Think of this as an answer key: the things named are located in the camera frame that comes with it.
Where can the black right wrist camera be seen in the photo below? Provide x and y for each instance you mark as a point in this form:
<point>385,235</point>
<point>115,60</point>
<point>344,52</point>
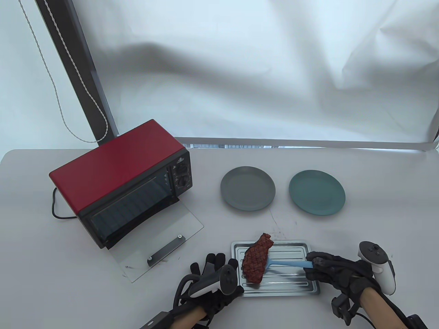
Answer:
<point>343,308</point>

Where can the black forearm box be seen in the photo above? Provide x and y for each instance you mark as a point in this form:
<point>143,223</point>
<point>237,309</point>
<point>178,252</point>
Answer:
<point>416,322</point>

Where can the white and black controller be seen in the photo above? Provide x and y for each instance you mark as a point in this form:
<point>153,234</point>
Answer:
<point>228,279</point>
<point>386,274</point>

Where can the white backdrop cloth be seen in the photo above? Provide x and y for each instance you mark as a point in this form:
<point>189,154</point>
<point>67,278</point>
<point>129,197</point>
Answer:
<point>240,68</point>

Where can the grey round plate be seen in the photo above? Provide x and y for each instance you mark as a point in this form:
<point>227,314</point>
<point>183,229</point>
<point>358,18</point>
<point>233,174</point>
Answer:
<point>247,188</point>

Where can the white and black left controller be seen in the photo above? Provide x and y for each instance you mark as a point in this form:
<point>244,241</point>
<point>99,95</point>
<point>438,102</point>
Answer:
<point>228,279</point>

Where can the silver metal baking tray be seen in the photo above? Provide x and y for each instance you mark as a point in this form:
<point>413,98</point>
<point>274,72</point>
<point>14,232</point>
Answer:
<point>291,284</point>

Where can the person's left hand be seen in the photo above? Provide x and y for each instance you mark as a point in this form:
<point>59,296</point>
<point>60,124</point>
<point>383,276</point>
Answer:
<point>212,301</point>

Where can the teal round plate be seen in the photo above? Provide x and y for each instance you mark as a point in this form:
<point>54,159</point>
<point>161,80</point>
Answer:
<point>317,193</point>

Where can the red countertop oven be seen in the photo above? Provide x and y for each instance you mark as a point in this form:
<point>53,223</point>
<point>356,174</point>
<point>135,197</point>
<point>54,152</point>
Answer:
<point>120,161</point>

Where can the person's right hand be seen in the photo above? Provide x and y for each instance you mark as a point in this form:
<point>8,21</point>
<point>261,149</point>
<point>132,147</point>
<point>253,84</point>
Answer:
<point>343,274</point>

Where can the white and black right controller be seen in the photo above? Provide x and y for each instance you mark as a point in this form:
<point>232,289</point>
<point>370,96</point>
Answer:
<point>386,274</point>

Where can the person's right forearm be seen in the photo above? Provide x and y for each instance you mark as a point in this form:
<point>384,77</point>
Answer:
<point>380,308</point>

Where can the person's left forearm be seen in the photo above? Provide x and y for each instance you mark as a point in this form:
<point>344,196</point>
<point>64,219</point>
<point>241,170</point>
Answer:
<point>187,318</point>

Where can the grilled brown steak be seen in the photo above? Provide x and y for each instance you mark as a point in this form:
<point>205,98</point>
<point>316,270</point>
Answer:
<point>255,260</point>

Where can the blue dessert spatula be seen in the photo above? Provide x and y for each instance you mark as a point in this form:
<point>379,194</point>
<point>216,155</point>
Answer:
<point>291,264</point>

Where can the dark metal pole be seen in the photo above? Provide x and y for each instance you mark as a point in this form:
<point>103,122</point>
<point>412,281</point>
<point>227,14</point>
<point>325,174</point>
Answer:
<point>79,68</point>

